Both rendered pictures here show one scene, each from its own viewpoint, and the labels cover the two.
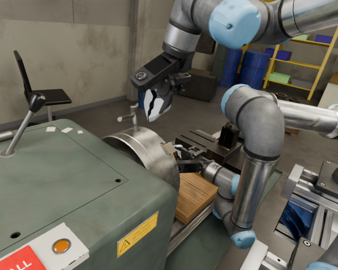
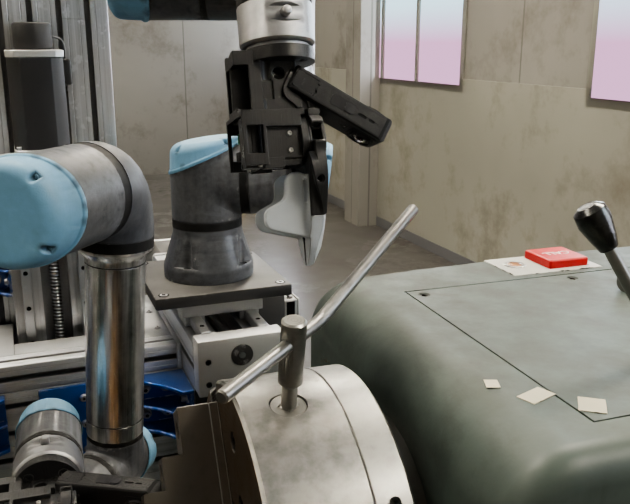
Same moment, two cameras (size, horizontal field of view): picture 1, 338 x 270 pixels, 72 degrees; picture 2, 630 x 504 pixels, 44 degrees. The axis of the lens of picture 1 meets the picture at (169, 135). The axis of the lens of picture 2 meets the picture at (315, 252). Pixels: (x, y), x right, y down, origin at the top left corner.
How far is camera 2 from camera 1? 1.29 m
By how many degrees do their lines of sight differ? 126
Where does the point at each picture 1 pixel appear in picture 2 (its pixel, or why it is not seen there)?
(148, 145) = not seen: hidden behind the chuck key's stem
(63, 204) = (518, 286)
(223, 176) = (70, 425)
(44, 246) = (533, 267)
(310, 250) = (171, 292)
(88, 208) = (481, 280)
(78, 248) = (496, 262)
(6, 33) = not seen: outside the picture
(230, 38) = not seen: hidden behind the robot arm
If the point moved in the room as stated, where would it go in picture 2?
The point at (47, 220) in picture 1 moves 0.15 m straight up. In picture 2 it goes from (537, 280) to (546, 160)
